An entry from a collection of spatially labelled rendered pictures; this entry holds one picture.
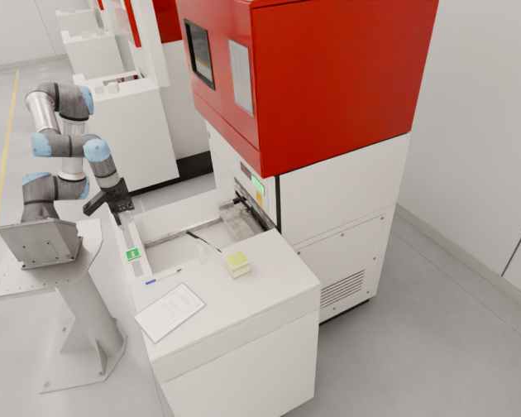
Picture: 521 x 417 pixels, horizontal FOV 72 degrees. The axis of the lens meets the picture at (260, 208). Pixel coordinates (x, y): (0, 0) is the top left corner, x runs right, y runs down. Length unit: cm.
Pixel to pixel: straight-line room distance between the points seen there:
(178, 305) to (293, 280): 41
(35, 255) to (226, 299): 95
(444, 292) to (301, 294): 157
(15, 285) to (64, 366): 82
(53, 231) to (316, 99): 122
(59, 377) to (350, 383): 165
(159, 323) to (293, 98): 88
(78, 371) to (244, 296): 144
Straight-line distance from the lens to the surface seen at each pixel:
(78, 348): 258
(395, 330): 245
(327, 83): 135
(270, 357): 152
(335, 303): 223
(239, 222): 171
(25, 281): 190
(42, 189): 185
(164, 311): 131
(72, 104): 169
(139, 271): 149
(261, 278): 134
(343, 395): 219
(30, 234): 182
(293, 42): 123
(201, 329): 124
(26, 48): 933
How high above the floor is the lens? 198
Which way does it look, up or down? 38 degrees down
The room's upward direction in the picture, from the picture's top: 4 degrees counter-clockwise
